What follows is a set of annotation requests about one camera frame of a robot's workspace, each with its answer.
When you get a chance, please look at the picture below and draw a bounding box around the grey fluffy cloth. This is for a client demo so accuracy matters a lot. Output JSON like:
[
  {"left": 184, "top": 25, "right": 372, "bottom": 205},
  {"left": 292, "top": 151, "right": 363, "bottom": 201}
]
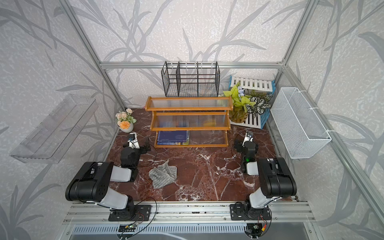
[{"left": 149, "top": 161, "right": 178, "bottom": 189}]

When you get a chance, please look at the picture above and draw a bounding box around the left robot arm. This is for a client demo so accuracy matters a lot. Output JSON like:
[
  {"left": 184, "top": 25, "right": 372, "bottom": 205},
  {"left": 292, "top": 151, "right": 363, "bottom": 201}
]
[{"left": 65, "top": 144, "right": 151, "bottom": 222}]

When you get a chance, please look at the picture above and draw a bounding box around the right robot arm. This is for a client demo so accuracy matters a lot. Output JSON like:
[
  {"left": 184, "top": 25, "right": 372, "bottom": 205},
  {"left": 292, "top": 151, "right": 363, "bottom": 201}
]
[{"left": 230, "top": 139, "right": 297, "bottom": 221}]

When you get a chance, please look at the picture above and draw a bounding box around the orange wooden bookshelf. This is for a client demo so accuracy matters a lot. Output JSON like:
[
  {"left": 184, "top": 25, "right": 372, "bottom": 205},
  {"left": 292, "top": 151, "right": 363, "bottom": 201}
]
[{"left": 145, "top": 97, "right": 233, "bottom": 148}]

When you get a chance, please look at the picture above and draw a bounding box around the blue Animal Farm book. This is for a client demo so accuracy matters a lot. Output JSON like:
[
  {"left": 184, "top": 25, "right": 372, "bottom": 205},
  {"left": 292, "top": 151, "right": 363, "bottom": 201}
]
[{"left": 157, "top": 141, "right": 189, "bottom": 146}]

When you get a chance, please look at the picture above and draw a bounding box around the white pot with flowers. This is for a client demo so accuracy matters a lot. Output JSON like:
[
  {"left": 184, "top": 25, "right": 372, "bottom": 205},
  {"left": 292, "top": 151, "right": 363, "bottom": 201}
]
[{"left": 115, "top": 109, "right": 137, "bottom": 133}]

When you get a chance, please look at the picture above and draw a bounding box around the dark blue book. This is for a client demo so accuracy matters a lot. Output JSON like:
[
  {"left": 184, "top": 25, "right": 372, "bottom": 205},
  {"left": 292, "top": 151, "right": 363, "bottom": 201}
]
[{"left": 157, "top": 131, "right": 190, "bottom": 142}]

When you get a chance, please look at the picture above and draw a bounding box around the green potted plant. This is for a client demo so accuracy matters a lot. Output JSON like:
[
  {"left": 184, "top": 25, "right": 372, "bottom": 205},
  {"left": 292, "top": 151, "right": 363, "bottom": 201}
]
[{"left": 222, "top": 84, "right": 273, "bottom": 123}]

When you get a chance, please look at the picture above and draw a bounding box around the white blue slatted crate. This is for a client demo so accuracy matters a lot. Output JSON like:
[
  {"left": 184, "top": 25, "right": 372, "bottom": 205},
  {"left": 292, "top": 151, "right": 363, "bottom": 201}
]
[{"left": 228, "top": 76, "right": 276, "bottom": 129}]

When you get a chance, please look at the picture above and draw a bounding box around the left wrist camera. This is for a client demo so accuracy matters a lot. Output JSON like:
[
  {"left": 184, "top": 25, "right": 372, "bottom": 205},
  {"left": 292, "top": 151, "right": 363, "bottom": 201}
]
[{"left": 128, "top": 132, "right": 140, "bottom": 149}]

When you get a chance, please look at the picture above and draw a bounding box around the white wire wall basket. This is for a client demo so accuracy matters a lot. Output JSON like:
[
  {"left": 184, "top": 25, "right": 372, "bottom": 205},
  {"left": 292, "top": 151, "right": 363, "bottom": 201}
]
[{"left": 271, "top": 87, "right": 332, "bottom": 159}]

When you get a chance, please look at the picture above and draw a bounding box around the black cable on rail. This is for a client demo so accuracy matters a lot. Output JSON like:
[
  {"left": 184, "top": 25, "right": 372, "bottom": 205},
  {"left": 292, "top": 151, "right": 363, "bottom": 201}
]
[{"left": 118, "top": 196, "right": 158, "bottom": 239}]

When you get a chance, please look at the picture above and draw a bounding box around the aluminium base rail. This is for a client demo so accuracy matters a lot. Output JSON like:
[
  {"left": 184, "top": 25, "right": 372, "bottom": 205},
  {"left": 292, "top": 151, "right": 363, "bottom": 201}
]
[{"left": 63, "top": 201, "right": 316, "bottom": 225}]

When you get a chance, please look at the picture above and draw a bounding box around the black wire mesh organizer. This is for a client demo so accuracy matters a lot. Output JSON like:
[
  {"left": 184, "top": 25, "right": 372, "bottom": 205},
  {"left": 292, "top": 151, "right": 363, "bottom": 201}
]
[{"left": 161, "top": 62, "right": 221, "bottom": 98}]

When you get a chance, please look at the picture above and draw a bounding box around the clear acrylic wall shelf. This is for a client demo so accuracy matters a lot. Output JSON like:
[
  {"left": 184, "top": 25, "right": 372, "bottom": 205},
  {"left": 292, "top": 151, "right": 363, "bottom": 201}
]
[{"left": 10, "top": 94, "right": 99, "bottom": 164}]

